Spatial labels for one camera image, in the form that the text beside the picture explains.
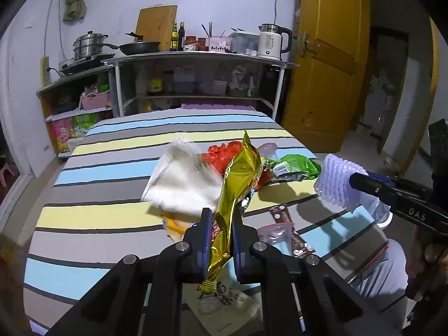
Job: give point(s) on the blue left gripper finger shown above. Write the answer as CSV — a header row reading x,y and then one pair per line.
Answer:
x,y
381,178

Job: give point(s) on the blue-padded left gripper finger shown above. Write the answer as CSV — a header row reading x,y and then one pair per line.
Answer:
x,y
198,236
245,264

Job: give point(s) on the yellow chip bag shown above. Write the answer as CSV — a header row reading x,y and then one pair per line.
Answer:
x,y
176,225

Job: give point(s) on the white foam fruit net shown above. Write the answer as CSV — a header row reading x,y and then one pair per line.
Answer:
x,y
332,185

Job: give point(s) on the white paper bag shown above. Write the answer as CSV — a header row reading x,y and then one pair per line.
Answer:
x,y
181,183

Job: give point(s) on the gold snack wrapper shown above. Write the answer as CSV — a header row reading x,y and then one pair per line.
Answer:
x,y
240,177

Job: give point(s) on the red plastic bag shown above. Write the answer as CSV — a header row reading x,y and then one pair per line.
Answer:
x,y
220,156

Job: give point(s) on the white trash bin with liner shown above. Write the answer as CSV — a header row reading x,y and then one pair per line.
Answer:
x,y
379,211

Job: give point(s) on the person's right hand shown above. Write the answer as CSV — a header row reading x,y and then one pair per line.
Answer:
x,y
426,266

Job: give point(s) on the clear plastic cup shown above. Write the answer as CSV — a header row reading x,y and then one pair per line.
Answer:
x,y
278,235

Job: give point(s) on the brown chocolate wrapper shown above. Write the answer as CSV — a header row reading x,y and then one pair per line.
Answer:
x,y
297,246

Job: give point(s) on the beige paper packet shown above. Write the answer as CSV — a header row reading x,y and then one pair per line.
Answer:
x,y
222,312

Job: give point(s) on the green snack bag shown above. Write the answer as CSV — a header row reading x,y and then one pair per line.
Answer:
x,y
294,167

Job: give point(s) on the wooden door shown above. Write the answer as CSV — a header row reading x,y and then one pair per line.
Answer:
x,y
330,58

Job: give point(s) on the yellow label oil bottle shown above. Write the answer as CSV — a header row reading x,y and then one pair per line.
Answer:
x,y
155,82

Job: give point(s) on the white oil jug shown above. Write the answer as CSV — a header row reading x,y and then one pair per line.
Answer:
x,y
183,79

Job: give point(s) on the white metal shelf rack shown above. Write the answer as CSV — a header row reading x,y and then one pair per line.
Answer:
x,y
221,56

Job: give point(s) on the pink plastic basket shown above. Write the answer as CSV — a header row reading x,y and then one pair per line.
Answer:
x,y
94,100

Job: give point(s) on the white electric kettle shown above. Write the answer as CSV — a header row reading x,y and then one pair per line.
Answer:
x,y
271,41

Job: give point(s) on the wooden side shelf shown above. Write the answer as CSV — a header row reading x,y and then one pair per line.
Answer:
x,y
66,120

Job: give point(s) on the clear plastic storage box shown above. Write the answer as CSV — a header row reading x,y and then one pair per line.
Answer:
x,y
244,43

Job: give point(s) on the pink utensil holder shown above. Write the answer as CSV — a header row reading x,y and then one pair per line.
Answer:
x,y
220,43

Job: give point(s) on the green glass bottle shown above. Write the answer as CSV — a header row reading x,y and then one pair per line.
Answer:
x,y
174,39

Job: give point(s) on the red lid sauce jar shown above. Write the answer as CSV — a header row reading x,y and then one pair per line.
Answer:
x,y
190,44

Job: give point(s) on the black frying pan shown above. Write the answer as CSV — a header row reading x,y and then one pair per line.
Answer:
x,y
136,48

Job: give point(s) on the dark sauce bottle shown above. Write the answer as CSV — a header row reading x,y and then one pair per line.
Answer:
x,y
181,36

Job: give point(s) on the black induction cooker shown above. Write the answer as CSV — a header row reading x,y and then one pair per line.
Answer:
x,y
71,67

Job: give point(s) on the wooden cutting board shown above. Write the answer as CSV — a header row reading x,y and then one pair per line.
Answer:
x,y
155,24

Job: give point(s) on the stainless steel steamer pot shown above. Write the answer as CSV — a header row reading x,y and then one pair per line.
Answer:
x,y
89,44

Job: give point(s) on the power strip on wall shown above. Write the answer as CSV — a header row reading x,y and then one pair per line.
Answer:
x,y
45,78

